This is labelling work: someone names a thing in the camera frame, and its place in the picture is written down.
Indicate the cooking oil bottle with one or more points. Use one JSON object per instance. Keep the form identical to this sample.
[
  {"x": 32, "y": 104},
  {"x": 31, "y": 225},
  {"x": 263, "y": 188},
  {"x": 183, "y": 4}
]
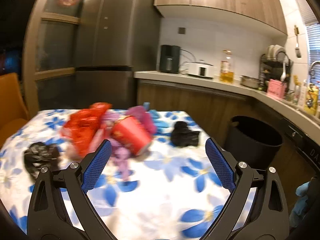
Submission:
[{"x": 227, "y": 67}]

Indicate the steel kitchen faucet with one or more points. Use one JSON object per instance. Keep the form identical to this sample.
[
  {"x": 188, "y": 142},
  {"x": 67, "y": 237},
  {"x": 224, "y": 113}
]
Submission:
[{"x": 314, "y": 72}]

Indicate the wooden glass door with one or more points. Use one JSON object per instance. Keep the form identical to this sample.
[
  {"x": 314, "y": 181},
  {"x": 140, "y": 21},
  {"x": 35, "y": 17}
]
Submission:
[{"x": 48, "y": 55}]

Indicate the hanging spatula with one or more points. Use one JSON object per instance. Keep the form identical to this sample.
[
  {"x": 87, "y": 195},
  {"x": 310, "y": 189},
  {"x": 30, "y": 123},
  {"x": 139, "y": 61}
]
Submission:
[{"x": 297, "y": 48}]

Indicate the dark grey refrigerator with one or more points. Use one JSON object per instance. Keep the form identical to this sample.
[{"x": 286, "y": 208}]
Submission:
[{"x": 115, "y": 39}]

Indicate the black trash bin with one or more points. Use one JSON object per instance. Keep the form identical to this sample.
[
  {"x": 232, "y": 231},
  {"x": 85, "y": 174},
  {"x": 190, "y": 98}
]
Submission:
[{"x": 252, "y": 141}]

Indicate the pink utensil holder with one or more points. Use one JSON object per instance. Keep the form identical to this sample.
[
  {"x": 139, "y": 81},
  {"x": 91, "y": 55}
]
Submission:
[{"x": 276, "y": 89}]

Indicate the black dish rack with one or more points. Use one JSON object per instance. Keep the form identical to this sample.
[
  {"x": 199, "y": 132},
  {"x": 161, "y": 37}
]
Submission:
[{"x": 273, "y": 68}]

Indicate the purple plastic bag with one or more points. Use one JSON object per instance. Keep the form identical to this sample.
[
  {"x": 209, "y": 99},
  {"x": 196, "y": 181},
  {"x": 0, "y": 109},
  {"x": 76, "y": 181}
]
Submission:
[{"x": 120, "y": 154}]

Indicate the yellow detergent bottle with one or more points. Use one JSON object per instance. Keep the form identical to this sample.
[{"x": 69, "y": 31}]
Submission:
[{"x": 311, "y": 99}]

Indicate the red snack bag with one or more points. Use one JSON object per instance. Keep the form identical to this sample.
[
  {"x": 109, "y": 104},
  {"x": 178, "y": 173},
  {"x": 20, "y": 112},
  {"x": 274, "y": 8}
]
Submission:
[{"x": 86, "y": 129}]

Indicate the blue floral tablecloth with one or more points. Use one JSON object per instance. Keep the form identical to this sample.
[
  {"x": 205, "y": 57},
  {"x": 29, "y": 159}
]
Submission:
[{"x": 172, "y": 192}]

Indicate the blue glove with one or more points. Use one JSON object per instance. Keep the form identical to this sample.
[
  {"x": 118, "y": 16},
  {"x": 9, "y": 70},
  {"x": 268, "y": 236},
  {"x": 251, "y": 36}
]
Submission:
[
  {"x": 299, "y": 211},
  {"x": 160, "y": 125}
]

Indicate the black plastic bag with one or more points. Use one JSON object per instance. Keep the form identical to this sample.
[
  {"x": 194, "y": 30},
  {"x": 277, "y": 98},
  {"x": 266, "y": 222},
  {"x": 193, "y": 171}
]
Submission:
[
  {"x": 39, "y": 155},
  {"x": 182, "y": 136}
]

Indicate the white rice cooker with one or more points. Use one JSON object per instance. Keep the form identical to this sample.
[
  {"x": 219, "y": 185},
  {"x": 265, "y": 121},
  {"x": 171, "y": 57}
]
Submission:
[{"x": 201, "y": 69}]

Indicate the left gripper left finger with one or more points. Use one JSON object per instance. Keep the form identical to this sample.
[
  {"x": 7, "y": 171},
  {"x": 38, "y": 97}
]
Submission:
[{"x": 47, "y": 215}]

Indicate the orange chair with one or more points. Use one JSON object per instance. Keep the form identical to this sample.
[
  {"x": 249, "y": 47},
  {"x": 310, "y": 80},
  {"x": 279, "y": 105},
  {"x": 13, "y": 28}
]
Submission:
[{"x": 14, "y": 114}]

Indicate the window blinds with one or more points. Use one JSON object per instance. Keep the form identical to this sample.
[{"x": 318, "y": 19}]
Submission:
[{"x": 312, "y": 28}]

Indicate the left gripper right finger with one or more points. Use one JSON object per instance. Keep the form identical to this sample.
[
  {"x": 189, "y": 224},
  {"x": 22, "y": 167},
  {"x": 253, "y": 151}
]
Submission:
[{"x": 268, "y": 217}]

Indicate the black air fryer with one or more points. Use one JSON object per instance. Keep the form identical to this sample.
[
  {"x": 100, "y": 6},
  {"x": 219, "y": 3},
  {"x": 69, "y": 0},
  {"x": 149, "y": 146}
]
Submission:
[{"x": 169, "y": 59}]

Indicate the wall power socket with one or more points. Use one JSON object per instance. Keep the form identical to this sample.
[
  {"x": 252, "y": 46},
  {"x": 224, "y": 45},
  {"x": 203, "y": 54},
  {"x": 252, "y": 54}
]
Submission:
[{"x": 182, "y": 30}]

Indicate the red paper cup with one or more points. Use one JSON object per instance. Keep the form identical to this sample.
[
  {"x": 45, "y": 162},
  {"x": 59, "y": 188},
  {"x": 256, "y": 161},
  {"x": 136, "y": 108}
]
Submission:
[{"x": 131, "y": 133}]

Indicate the wooden lower cabinets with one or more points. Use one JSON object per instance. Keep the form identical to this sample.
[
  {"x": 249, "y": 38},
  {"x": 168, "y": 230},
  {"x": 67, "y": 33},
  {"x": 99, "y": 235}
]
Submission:
[{"x": 212, "y": 109}]

